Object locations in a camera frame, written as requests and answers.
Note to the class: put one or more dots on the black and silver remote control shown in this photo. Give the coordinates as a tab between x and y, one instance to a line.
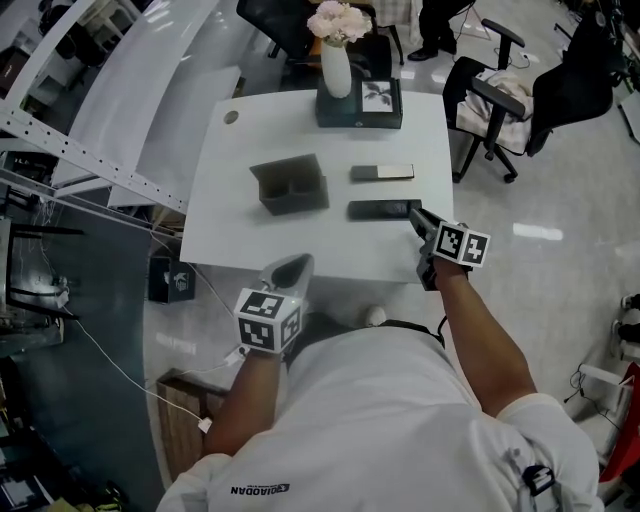
380	173

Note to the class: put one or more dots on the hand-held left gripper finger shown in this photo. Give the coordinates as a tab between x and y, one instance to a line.
277	277
306	282

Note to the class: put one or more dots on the beige checked cloth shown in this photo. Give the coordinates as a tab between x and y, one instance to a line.
500	105

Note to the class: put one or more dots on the white vase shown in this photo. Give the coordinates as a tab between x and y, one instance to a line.
336	70

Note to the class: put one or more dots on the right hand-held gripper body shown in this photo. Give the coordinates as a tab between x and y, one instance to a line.
460	245

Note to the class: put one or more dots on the person's black trousers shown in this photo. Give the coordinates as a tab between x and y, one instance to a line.
325	327

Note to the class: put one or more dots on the person's white shirt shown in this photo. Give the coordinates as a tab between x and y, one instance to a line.
375	425

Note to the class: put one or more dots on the black picture frame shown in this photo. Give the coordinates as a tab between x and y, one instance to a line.
378	96

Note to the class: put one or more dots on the white floor stand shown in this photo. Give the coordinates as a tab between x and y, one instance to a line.
600	380

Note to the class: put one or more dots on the black patterned box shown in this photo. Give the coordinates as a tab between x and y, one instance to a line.
172	280

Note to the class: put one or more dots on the black mesh office chair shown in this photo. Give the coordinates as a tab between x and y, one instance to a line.
570	100

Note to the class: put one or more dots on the wooden crate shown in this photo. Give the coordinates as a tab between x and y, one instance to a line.
185	425

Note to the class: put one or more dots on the person's right forearm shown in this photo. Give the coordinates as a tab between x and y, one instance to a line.
480	340

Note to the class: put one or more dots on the red bag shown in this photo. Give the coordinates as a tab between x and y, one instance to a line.
625	425

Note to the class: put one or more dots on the white power strip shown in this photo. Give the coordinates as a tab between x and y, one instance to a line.
527	56
236	357

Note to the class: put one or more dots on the white metal shelf rack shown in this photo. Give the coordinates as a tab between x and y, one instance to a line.
100	160

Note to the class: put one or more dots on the person's left forearm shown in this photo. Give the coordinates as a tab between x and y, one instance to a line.
250	400

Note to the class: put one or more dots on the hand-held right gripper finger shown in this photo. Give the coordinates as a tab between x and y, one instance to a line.
425	227

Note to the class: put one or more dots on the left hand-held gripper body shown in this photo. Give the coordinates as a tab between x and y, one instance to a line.
270	320

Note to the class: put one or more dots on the white power adapter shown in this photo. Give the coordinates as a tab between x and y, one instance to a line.
62	297

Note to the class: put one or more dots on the black metal frame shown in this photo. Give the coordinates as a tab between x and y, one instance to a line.
45	231

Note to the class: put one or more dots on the grey two-slot holder box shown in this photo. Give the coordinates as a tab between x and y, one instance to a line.
295	195

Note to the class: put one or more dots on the dark green box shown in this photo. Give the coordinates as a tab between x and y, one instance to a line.
350	120

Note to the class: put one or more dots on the person's grey shoe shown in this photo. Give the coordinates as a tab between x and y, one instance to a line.
375	316

